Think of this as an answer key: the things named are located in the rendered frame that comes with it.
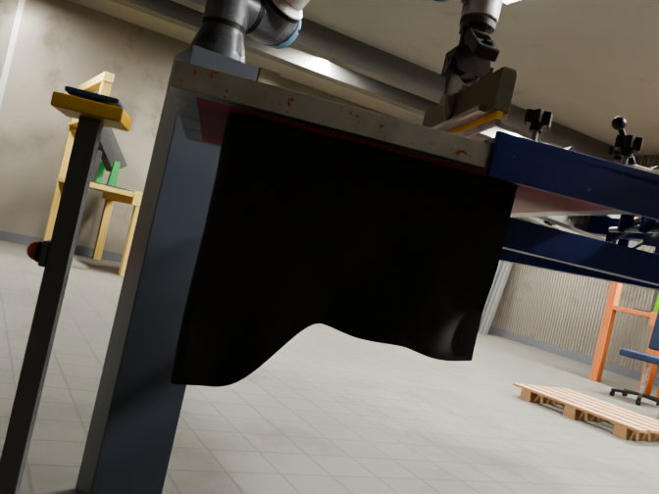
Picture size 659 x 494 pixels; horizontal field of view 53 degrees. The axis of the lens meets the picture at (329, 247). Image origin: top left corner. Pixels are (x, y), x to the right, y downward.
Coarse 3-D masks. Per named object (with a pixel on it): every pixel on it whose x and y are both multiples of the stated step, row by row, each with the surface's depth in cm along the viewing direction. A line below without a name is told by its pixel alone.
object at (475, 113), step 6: (474, 108) 114; (480, 108) 112; (462, 114) 120; (468, 114) 116; (474, 114) 115; (480, 114) 114; (486, 114) 113; (450, 120) 125; (456, 120) 122; (462, 120) 121; (468, 120) 120; (474, 120) 119; (432, 126) 136; (438, 126) 132; (444, 126) 129; (450, 126) 128; (456, 126) 127
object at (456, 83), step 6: (456, 78) 129; (450, 84) 129; (456, 84) 129; (462, 84) 129; (450, 90) 129; (456, 90) 129; (444, 96) 129; (450, 96) 129; (444, 102) 129; (450, 102) 129; (444, 108) 129; (450, 108) 129; (444, 114) 130; (450, 114) 129
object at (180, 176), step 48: (192, 48) 162; (192, 144) 165; (144, 192) 176; (192, 192) 166; (144, 240) 165; (192, 240) 167; (144, 288) 163; (144, 336) 164; (144, 384) 165; (96, 432) 169; (144, 432) 167; (96, 480) 162; (144, 480) 168
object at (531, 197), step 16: (208, 112) 106; (224, 112) 103; (240, 112) 100; (224, 128) 121; (304, 128) 102; (368, 144) 103; (432, 160) 104; (528, 192) 114; (544, 192) 110; (544, 208) 129; (560, 208) 125; (576, 208) 120; (592, 208) 116; (608, 208) 112
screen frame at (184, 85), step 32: (192, 64) 92; (192, 96) 96; (224, 96) 93; (256, 96) 94; (288, 96) 94; (192, 128) 130; (320, 128) 99; (352, 128) 96; (384, 128) 97; (416, 128) 98; (448, 160) 101; (480, 160) 100
